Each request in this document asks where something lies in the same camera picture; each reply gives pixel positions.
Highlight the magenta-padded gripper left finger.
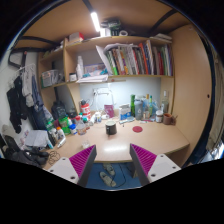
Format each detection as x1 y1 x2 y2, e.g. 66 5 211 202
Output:
45 144 98 188

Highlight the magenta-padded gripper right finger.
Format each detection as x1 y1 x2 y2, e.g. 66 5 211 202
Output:
128 143 183 187

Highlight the silver metal cylinder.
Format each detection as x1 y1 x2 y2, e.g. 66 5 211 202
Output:
56 137 68 149

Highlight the grey slipper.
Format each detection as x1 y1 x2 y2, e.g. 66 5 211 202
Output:
98 171 118 188
102 163 117 177

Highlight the flat round red coaster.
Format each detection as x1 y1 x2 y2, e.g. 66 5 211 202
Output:
131 125 144 134

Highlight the white jar with blue lid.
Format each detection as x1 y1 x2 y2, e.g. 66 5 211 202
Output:
69 123 78 135

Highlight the white bottle with orange cap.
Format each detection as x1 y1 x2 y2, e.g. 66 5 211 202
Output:
55 126 66 141

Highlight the green plastic container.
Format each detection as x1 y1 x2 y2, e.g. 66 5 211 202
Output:
58 115 72 135

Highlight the light blue hairbrush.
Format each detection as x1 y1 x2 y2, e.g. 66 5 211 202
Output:
118 118 136 125

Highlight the black mug white inside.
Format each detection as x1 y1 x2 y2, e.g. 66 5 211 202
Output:
105 120 118 136

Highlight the small white blue-label bottle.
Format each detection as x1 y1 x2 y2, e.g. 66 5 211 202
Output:
94 111 102 124

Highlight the white-lidded brown jar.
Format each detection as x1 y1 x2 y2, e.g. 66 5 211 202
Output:
155 109 164 124

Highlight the brown mug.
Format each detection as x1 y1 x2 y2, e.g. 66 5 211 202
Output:
162 112 178 126

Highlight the white paper sheet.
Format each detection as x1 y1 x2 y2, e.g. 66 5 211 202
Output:
23 129 50 148

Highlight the red and white canister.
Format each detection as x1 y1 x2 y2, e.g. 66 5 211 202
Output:
80 102 92 120

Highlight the grey bottle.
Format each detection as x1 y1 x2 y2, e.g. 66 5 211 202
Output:
133 98 144 121

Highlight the blue and white carton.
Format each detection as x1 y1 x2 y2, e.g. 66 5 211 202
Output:
118 103 132 121

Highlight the yellow-capped clear bottle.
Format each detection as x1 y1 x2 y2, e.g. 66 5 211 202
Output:
144 93 151 119

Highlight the green-capped clear bottle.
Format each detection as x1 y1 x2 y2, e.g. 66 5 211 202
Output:
148 95 155 116

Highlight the green bottle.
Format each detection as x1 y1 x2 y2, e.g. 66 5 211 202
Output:
130 94 137 118

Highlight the magenta pouch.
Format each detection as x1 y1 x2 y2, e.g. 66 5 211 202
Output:
103 104 115 119

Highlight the clear glass bottle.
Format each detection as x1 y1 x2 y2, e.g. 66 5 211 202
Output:
160 90 170 114

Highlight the black bag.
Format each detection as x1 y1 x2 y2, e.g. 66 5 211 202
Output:
0 133 51 168

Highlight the white power strip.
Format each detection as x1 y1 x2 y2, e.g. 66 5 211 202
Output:
93 88 111 97

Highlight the hanging clothes group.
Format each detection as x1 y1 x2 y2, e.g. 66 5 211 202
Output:
6 63 46 134

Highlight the ceiling light tube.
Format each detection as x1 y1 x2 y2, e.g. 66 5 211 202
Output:
89 11 102 33

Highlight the black coiled cable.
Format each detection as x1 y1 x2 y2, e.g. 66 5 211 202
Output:
46 150 62 165

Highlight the white charging cable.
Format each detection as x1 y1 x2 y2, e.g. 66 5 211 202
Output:
93 87 115 118

